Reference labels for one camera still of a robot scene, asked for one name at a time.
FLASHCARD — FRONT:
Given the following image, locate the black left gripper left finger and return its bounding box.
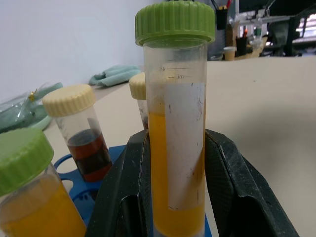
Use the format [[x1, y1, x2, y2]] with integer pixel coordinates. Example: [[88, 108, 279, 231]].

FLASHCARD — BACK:
[[85, 129, 154, 237]]

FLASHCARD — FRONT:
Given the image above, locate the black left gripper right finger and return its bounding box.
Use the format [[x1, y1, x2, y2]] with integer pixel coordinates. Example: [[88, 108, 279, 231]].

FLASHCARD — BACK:
[[204, 128, 300, 237]]

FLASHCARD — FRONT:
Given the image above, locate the green-capped yellow liquid test tube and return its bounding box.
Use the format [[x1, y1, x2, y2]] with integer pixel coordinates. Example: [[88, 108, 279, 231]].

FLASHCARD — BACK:
[[0, 128, 87, 237], [134, 0, 216, 237]]

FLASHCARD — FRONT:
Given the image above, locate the blue test tube rack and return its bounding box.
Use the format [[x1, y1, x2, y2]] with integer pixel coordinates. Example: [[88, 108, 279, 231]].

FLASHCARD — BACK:
[[53, 145, 213, 237]]

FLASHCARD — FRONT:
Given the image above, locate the cream-capped red liquid test tube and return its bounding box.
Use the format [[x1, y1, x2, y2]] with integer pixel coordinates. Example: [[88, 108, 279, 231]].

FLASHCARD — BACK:
[[128, 72, 150, 130], [41, 84, 113, 183]]

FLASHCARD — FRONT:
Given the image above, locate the light green tray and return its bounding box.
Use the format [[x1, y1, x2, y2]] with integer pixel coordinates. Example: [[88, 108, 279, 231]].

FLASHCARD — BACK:
[[14, 115, 53, 131]]

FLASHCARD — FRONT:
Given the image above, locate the teal folded cloth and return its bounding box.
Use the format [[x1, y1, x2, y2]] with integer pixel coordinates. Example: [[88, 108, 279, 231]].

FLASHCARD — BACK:
[[88, 65, 142, 87]]

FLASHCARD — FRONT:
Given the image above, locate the clear plastic bag with ribbon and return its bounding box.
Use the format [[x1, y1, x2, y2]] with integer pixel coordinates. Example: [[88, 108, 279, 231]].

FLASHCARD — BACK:
[[0, 82, 63, 133]]

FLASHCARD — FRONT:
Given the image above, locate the paper coffee cup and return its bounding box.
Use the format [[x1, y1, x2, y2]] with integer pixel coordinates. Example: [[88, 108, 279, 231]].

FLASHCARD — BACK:
[[223, 46, 237, 61]]

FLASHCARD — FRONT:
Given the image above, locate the black office chair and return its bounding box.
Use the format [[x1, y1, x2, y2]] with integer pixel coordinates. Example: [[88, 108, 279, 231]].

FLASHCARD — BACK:
[[268, 15, 303, 57]]

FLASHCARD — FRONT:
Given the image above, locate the clear plastic bottle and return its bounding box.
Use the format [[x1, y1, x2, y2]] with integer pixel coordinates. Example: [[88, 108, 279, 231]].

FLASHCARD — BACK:
[[254, 14, 263, 38]]

